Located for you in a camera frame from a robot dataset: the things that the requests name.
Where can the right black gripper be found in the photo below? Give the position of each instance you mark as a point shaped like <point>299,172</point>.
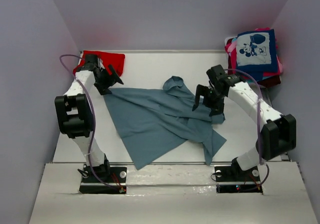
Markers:
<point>217,109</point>

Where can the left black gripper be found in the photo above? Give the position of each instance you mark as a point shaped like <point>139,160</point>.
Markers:
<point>110,81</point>

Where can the grey-blue t-shirt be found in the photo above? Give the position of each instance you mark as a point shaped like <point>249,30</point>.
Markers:
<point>152,122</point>

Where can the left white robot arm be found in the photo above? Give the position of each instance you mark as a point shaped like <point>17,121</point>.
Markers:
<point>76,116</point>

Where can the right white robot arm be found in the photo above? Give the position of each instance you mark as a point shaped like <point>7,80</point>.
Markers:
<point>276,132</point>

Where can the folded red t-shirt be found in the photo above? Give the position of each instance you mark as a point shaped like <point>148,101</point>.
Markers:
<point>105,59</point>

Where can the teal folded t-shirt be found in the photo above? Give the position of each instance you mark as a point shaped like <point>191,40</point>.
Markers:
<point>257,76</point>

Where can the pink folded t-shirt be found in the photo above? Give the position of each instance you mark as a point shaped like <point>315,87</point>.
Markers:
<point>230,45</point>

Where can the navy cartoon mouse t-shirt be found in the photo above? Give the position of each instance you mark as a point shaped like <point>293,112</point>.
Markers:
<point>256,51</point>

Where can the dark maroon folded t-shirt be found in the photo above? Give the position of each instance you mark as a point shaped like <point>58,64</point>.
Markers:
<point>270,81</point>

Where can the white foam front board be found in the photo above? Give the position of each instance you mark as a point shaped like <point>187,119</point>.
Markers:
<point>172,194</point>

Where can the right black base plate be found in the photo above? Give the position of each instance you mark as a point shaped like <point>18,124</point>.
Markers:
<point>226,183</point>

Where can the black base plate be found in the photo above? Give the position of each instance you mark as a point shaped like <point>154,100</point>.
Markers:
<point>226,183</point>
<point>114,184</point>

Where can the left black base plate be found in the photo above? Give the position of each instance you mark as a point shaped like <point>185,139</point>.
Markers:
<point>114,184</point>

